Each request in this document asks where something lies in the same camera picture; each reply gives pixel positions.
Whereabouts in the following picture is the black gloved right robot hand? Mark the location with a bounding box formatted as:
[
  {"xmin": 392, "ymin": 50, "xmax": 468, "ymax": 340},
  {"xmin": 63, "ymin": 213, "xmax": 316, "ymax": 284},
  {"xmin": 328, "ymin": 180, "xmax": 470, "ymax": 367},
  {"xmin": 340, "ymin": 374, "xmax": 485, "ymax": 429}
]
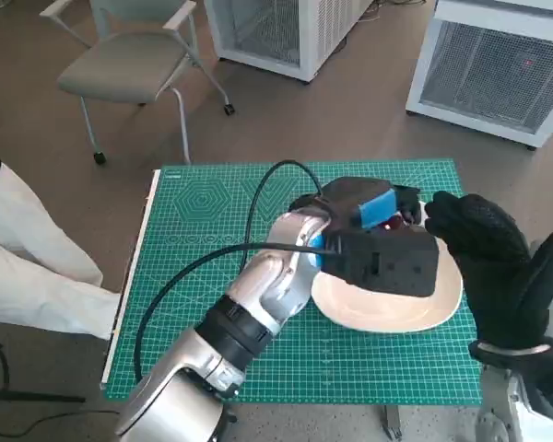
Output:
[{"xmin": 423, "ymin": 191, "xmax": 553, "ymax": 354}]

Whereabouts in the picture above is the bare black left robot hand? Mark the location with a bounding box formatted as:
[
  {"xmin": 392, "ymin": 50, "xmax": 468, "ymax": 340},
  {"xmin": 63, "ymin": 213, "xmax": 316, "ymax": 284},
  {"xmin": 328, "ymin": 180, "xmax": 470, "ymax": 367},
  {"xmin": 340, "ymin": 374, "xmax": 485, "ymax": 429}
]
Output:
[{"xmin": 288, "ymin": 176, "xmax": 423, "ymax": 234}]

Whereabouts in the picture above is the white plate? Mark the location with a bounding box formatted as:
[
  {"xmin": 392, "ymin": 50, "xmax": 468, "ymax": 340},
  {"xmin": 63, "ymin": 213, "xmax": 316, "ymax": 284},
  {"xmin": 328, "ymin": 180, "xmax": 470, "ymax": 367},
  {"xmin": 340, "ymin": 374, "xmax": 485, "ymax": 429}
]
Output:
[{"xmin": 311, "ymin": 200, "xmax": 465, "ymax": 335}]

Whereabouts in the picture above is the green cutting mat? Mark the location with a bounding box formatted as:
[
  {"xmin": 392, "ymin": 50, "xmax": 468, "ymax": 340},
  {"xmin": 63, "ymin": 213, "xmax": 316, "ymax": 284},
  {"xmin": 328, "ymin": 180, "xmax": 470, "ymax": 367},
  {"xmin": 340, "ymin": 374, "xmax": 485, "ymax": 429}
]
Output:
[{"xmin": 101, "ymin": 158, "xmax": 484, "ymax": 407}]

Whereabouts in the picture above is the white mesh cabinet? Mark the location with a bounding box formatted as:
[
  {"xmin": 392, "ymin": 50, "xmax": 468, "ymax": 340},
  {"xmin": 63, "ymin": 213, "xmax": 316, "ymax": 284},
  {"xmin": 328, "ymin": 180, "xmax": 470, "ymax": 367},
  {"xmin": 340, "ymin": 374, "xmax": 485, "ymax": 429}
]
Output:
[
  {"xmin": 405, "ymin": 0, "xmax": 553, "ymax": 151},
  {"xmin": 204, "ymin": 0, "xmax": 374, "ymax": 87}
]

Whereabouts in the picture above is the metal table leg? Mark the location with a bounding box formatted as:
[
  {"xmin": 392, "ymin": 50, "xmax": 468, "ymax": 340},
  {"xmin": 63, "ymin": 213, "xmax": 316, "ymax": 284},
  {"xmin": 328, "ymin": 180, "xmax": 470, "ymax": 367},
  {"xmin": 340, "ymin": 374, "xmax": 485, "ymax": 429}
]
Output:
[{"xmin": 378, "ymin": 404, "xmax": 403, "ymax": 441}]

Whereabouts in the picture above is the person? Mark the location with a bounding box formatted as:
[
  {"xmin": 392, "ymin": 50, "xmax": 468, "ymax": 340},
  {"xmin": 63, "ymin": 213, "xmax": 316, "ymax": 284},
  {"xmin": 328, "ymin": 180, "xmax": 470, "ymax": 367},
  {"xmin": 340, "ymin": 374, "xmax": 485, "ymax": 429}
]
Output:
[{"xmin": 0, "ymin": 142, "xmax": 121, "ymax": 342}]

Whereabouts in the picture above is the black floor stand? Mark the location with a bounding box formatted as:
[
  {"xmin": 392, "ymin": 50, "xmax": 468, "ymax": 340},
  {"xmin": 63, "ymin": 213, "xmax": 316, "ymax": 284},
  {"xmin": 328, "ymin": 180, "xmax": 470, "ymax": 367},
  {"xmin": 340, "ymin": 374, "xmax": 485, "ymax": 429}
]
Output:
[{"xmin": 0, "ymin": 329, "xmax": 87, "ymax": 406}]

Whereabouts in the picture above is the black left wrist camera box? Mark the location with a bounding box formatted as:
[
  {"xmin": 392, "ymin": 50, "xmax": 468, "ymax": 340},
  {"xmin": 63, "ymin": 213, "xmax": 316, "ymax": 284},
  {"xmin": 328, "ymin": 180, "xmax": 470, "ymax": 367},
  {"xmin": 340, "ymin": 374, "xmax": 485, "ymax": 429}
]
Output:
[{"xmin": 320, "ymin": 225, "xmax": 440, "ymax": 298}]

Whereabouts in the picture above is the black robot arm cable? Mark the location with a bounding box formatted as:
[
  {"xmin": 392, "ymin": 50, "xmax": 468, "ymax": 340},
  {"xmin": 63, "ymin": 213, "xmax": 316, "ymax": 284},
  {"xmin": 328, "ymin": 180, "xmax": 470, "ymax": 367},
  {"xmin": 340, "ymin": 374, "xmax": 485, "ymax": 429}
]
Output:
[
  {"xmin": 241, "ymin": 159, "xmax": 326, "ymax": 277},
  {"xmin": 133, "ymin": 242, "xmax": 345, "ymax": 383}
]

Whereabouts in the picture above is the grey chair with white frame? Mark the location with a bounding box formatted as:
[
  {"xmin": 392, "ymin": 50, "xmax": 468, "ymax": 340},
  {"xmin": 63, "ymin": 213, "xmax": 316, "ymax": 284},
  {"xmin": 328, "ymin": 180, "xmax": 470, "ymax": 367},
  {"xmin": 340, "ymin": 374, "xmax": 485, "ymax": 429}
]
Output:
[{"xmin": 39, "ymin": 0, "xmax": 237, "ymax": 166}]

